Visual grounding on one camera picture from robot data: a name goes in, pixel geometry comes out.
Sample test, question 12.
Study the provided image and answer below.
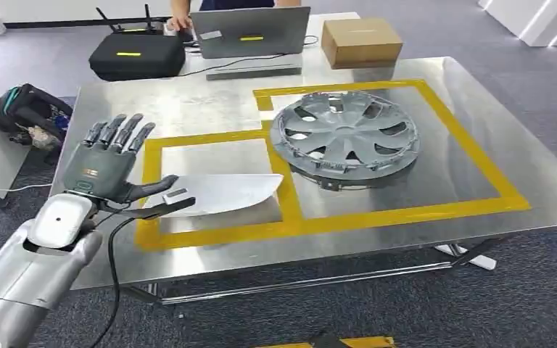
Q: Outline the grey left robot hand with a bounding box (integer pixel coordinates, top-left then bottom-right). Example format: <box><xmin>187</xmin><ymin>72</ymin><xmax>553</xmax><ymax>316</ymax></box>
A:
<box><xmin>62</xmin><ymin>113</ymin><xmax>180</xmax><ymax>205</ymax></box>

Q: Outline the curved silver metal panel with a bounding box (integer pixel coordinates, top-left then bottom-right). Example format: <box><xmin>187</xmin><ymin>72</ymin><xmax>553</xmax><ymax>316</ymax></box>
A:
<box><xmin>143</xmin><ymin>173</ymin><xmax>285</xmax><ymax>218</ymax></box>

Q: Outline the black bag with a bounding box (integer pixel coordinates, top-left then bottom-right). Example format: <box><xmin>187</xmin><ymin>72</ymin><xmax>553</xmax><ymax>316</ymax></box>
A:
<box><xmin>0</xmin><ymin>82</ymin><xmax>74</xmax><ymax>153</ymax></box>

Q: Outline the black hard case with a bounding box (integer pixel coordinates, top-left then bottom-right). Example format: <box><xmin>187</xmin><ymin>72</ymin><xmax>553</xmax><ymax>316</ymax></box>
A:
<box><xmin>88</xmin><ymin>32</ymin><xmax>187</xmax><ymax>82</ymax></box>

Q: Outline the black router with antennas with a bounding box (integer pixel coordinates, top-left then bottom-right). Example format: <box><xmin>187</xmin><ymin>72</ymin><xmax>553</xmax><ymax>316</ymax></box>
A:
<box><xmin>95</xmin><ymin>3</ymin><xmax>165</xmax><ymax>36</ymax></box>

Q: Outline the person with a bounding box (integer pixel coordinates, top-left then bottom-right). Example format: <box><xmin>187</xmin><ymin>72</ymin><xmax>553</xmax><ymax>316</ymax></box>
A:
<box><xmin>166</xmin><ymin>0</ymin><xmax>303</xmax><ymax>33</ymax></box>

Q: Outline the flat grey metal box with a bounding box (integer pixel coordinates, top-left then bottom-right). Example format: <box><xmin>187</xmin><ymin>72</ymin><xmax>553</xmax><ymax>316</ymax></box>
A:
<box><xmin>205</xmin><ymin>53</ymin><xmax>304</xmax><ymax>82</ymax></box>

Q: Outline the grey laptop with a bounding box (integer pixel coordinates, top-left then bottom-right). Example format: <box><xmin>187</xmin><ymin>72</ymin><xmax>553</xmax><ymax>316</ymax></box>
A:
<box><xmin>189</xmin><ymin>5</ymin><xmax>312</xmax><ymax>60</ymax></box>

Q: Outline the silver wheel hubcap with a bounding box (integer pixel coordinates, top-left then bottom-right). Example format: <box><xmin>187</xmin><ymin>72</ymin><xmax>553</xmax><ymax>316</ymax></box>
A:
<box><xmin>269</xmin><ymin>89</ymin><xmax>421</xmax><ymax>192</ymax></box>

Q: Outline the brown cardboard box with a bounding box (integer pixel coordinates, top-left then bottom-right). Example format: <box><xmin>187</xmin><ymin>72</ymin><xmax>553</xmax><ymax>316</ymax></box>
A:
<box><xmin>320</xmin><ymin>17</ymin><xmax>405</xmax><ymax>71</ymax></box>

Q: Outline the yellow floor object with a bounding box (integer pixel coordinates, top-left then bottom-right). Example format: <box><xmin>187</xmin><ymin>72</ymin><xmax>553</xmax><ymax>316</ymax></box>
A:
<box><xmin>253</xmin><ymin>335</ymin><xmax>397</xmax><ymax>348</ymax></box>

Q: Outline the white floor foot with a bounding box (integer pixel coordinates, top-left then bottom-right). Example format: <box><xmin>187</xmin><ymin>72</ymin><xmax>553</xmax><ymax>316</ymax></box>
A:
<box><xmin>434</xmin><ymin>243</ymin><xmax>498</xmax><ymax>271</ymax></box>

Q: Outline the white cabinet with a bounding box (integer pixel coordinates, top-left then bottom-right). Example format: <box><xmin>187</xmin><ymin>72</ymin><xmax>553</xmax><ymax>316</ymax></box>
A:
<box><xmin>477</xmin><ymin>0</ymin><xmax>557</xmax><ymax>48</ymax></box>

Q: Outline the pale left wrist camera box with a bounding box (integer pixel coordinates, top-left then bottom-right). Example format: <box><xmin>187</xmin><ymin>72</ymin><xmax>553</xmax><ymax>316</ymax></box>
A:
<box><xmin>27</xmin><ymin>193</ymin><xmax>97</xmax><ymax>251</ymax></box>

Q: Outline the white cable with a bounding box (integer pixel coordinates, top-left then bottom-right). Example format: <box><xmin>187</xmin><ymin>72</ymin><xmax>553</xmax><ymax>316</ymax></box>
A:
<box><xmin>0</xmin><ymin>183</ymin><xmax>54</xmax><ymax>202</ymax></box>

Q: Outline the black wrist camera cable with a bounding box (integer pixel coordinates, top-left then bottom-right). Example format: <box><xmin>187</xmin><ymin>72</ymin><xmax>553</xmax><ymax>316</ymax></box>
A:
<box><xmin>88</xmin><ymin>211</ymin><xmax>139</xmax><ymax>348</ymax></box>

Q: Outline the thin black laptop cable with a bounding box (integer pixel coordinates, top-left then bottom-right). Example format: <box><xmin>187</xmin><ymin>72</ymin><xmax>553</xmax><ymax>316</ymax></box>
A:
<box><xmin>177</xmin><ymin>35</ymin><xmax>321</xmax><ymax>79</ymax></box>

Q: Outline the steel bench frame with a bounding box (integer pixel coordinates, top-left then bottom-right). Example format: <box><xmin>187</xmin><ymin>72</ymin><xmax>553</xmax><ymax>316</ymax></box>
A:
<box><xmin>118</xmin><ymin>234</ymin><xmax>517</xmax><ymax>307</ymax></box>

